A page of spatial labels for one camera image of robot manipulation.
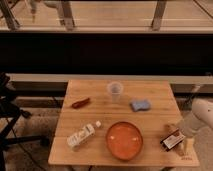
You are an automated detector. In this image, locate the blue sponge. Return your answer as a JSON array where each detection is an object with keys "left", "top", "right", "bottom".
[{"left": 130, "top": 100, "right": 151, "bottom": 112}]

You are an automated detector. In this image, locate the white tube bottle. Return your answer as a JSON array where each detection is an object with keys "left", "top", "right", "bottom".
[{"left": 67, "top": 124, "right": 95, "bottom": 149}]

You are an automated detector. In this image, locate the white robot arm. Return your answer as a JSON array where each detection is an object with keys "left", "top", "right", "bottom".
[{"left": 177, "top": 99, "right": 213, "bottom": 155}]

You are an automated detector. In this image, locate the black white red eraser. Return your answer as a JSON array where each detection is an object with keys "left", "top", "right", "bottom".
[{"left": 160, "top": 130, "right": 185, "bottom": 151}]

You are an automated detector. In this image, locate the wooden table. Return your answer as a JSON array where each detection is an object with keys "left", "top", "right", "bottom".
[{"left": 49, "top": 80, "right": 199, "bottom": 167}]

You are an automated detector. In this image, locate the small white cube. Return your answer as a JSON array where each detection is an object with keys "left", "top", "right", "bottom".
[{"left": 96, "top": 121, "right": 101, "bottom": 128}]

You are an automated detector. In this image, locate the orange round bowl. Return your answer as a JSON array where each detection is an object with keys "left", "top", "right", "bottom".
[{"left": 106, "top": 121, "right": 143, "bottom": 161}]

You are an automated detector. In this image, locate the translucent plastic cup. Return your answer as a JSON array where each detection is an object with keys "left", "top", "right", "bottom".
[{"left": 107, "top": 82, "right": 123, "bottom": 103}]

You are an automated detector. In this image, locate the red brown marker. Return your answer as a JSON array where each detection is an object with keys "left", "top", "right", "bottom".
[{"left": 71, "top": 98, "right": 90, "bottom": 109}]

